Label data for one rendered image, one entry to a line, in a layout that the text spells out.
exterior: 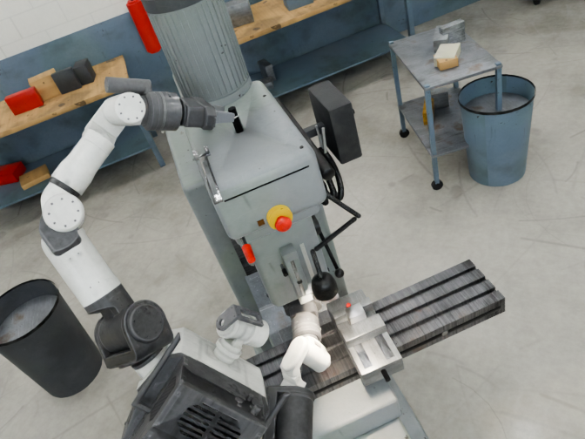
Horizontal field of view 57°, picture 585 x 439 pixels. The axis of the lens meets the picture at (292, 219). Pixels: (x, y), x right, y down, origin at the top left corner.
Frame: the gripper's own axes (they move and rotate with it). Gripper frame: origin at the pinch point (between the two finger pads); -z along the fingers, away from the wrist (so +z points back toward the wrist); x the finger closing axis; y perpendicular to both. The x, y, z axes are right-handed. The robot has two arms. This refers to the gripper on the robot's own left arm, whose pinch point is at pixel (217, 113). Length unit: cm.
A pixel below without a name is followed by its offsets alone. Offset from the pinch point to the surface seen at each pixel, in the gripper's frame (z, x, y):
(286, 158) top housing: -7.8, 21.5, -3.4
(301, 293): -29, 12, -50
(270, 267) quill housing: -19.4, 7.2, -42.4
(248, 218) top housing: -1.6, 19.8, -18.9
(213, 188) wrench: 7.8, 18.6, -11.4
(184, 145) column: -22, -69, -33
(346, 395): -58, 15, -96
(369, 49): -311, -309, -18
